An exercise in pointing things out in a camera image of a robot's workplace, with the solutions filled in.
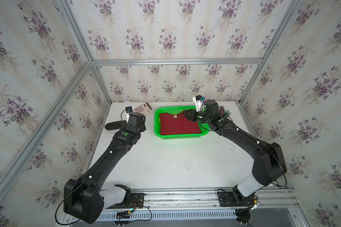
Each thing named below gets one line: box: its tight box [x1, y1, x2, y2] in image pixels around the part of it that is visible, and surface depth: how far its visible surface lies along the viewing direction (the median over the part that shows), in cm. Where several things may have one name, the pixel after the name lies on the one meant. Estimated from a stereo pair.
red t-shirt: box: [159, 111, 201, 135], surface depth 100 cm
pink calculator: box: [134, 100, 154, 116], surface depth 116 cm
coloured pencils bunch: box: [218, 105, 232, 118], surface depth 97 cm
